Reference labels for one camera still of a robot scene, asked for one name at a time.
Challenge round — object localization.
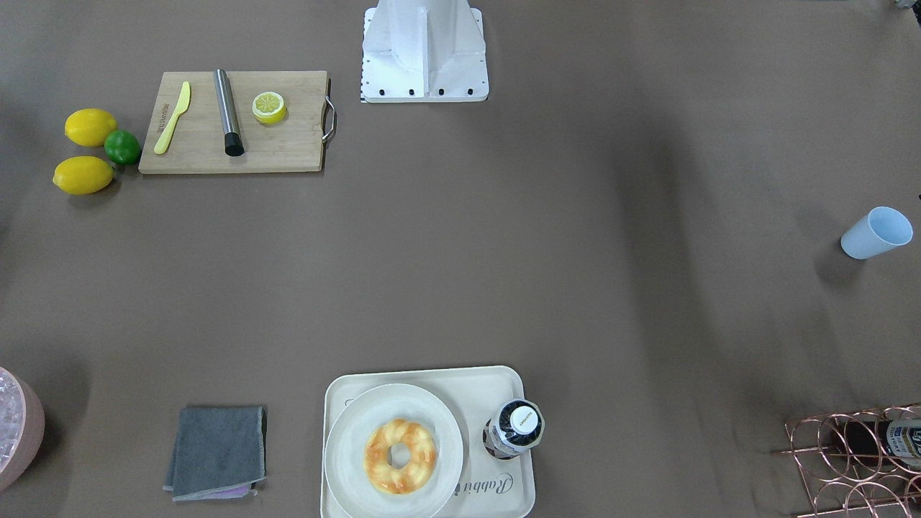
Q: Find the light blue plastic cup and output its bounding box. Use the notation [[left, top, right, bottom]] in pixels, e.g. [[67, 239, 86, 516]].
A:
[[840, 206, 914, 260]]

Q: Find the pink bowl of ice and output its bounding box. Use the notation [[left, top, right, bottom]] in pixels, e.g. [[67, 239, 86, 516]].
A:
[[1, 368, 45, 491]]

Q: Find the standing dark tea bottle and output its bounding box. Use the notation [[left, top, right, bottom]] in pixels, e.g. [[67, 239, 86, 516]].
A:
[[481, 398, 545, 460]]

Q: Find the bamboo cutting board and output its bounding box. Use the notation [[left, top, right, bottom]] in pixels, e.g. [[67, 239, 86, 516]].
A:
[[138, 70, 335, 175]]

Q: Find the cream round plate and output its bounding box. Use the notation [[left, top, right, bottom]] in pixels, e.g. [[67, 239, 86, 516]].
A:
[[325, 383, 464, 517]]

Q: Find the glazed donut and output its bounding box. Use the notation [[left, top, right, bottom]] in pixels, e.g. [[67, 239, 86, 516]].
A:
[[363, 419, 437, 495]]

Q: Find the cream serving tray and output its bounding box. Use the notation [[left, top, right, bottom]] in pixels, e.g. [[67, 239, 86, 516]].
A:
[[323, 366, 536, 517]]

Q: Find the half lemon slice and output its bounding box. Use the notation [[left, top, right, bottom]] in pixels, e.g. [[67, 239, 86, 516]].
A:
[[251, 91, 287, 125]]

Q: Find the steel muddler black tip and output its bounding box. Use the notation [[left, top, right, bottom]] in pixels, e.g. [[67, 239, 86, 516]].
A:
[[214, 68, 245, 157]]

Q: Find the grey folded cloth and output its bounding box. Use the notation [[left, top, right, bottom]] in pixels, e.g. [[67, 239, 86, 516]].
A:
[[163, 406, 266, 502]]

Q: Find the yellow plastic knife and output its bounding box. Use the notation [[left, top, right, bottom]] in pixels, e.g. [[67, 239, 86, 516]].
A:
[[153, 81, 191, 155]]

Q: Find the green lime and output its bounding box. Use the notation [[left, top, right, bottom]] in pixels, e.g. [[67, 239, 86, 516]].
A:
[[103, 129, 142, 166]]

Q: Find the whole lemon far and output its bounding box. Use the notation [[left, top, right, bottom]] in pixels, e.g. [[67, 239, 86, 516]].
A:
[[53, 156, 114, 196]]

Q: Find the whole lemon near board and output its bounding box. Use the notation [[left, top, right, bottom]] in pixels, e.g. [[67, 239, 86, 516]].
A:
[[65, 108, 119, 147]]

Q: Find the bottle lying in rack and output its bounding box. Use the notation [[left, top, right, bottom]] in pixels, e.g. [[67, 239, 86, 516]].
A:
[[840, 419, 920, 472]]

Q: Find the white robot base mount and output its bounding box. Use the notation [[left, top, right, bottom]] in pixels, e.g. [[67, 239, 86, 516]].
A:
[[360, 1, 490, 103]]

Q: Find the copper wire bottle rack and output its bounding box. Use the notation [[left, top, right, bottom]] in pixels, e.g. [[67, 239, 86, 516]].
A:
[[774, 404, 919, 517]]

